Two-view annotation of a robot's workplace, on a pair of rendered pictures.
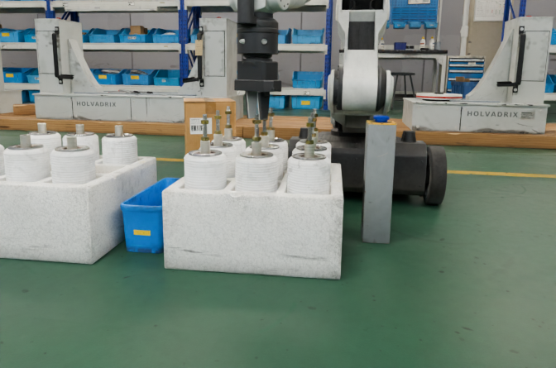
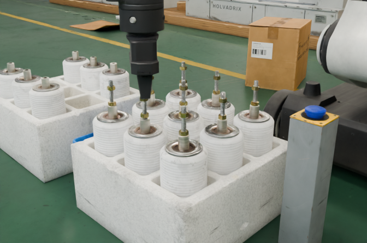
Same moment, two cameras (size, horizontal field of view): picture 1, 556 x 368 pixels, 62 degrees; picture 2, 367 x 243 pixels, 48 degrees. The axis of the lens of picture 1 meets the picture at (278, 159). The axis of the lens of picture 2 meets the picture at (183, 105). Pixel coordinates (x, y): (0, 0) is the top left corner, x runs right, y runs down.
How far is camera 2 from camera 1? 0.70 m
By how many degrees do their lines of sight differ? 38
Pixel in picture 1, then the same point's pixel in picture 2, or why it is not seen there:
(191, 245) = (88, 197)
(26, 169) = (20, 98)
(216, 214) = (99, 179)
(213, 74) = not seen: outside the picture
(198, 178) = (96, 140)
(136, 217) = not seen: hidden behind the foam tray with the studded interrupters
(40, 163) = not seen: hidden behind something
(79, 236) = (36, 160)
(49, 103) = (194, 4)
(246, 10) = not seen: outside the picture
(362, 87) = (350, 54)
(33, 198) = (17, 122)
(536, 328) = not seen: outside the picture
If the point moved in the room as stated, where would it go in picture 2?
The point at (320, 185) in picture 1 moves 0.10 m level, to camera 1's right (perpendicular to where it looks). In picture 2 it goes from (179, 184) to (223, 202)
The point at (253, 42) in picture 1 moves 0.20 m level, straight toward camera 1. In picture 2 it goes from (123, 20) to (33, 37)
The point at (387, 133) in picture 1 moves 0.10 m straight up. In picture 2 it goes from (311, 134) to (317, 84)
